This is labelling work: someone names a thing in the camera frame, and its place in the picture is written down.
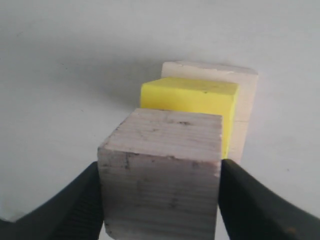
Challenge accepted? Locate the striped plywood cube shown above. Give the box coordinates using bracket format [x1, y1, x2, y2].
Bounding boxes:
[97, 108, 222, 240]

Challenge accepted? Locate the large pale wooden cube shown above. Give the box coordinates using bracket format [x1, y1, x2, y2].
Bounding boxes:
[161, 61, 259, 164]

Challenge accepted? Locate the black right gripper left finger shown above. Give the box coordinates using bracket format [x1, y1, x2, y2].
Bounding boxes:
[0, 161, 104, 240]

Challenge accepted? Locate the yellow cube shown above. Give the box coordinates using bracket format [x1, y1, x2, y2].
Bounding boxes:
[140, 77, 239, 158]

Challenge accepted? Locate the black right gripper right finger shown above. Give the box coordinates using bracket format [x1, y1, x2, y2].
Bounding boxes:
[218, 159, 320, 240]

